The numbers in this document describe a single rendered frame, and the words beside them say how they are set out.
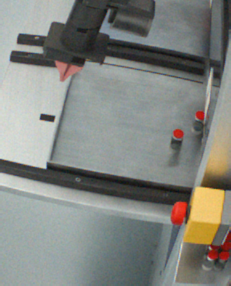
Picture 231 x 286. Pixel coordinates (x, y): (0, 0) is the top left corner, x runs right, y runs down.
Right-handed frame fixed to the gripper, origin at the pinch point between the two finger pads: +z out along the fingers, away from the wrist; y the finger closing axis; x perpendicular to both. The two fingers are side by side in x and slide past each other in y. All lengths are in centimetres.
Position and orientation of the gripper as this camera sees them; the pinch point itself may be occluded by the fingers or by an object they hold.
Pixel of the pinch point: (63, 75)
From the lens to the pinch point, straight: 141.8
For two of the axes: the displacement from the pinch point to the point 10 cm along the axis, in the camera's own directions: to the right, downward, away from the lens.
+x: 1.3, -7.5, 6.5
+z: -2.7, 6.0, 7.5
